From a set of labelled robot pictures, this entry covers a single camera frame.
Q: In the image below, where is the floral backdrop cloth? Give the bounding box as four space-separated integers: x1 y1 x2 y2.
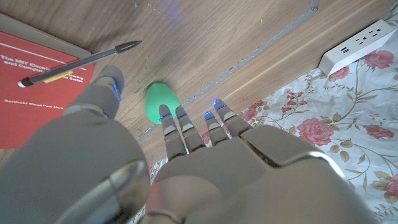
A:
129 9 398 224

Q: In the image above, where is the white power strip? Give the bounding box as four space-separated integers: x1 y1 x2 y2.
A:
317 19 397 77

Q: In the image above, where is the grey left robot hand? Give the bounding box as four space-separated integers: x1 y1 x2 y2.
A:
0 64 379 224

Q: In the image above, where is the red hardcover book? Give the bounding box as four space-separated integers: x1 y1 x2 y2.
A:
0 12 96 150

